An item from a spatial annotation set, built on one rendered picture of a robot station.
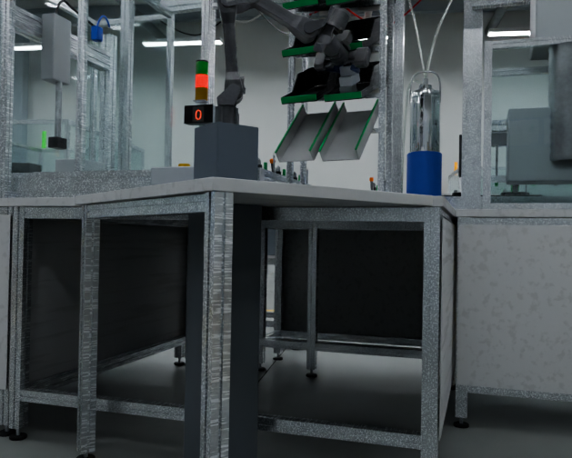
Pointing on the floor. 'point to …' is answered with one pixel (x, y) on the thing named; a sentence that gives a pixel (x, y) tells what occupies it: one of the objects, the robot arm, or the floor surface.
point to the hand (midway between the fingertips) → (348, 66)
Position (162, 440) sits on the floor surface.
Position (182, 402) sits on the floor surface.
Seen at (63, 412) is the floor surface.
